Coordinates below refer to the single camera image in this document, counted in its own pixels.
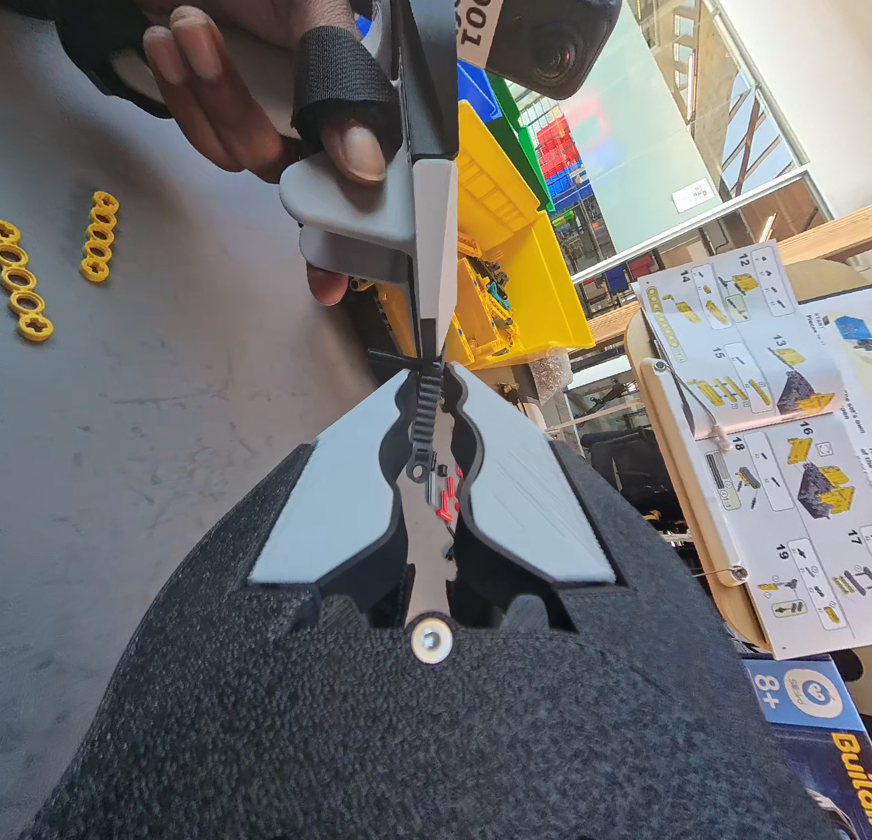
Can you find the stack of blue crates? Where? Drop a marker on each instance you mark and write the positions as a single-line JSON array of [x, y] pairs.
[[565, 182]]

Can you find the lego instruction booklet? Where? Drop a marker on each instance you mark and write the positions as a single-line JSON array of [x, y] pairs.
[[763, 411]]

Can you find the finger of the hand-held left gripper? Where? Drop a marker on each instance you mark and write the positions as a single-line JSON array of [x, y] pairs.
[[436, 240], [354, 257]]

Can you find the black lego beam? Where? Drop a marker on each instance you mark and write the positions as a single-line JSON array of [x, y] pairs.
[[494, 271]]

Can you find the clear bubble wrap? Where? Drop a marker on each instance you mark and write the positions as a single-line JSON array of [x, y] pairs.
[[550, 373]]

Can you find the yellow lego beam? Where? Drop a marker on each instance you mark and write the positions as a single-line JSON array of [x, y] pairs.
[[20, 281], [101, 237]]

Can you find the blue lego set box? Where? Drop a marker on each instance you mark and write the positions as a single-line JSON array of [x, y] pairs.
[[817, 751]]

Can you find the pile of small lego pins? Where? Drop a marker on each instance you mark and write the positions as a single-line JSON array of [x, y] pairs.
[[446, 492]]

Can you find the black lego axle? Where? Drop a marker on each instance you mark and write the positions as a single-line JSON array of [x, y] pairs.
[[395, 359]]

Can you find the black office chair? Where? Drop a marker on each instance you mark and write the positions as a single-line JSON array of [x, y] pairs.
[[633, 465]]

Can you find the green plastic bin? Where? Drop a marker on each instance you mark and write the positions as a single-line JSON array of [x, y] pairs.
[[524, 145]]

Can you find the yellow black lego model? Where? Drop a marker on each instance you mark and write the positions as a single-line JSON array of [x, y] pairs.
[[477, 322]]

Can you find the yellow plastic bin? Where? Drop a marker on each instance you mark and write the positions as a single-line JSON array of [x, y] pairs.
[[552, 288]]

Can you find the grey lego gear rack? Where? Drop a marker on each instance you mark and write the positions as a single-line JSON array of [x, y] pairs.
[[424, 411]]

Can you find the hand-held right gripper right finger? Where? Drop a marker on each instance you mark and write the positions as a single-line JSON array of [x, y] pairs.
[[538, 506]]

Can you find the orange lego frame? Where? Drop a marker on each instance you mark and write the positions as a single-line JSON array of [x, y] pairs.
[[469, 244]]

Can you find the stack of red crates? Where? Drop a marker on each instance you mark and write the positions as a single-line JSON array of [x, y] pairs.
[[558, 145]]

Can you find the teal lego piece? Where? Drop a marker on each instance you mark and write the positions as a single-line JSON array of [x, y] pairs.
[[501, 298]]

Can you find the person's left hand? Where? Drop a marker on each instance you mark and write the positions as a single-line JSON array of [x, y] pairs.
[[231, 8]]

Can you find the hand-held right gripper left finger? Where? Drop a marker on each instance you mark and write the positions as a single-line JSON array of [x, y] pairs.
[[327, 513]]

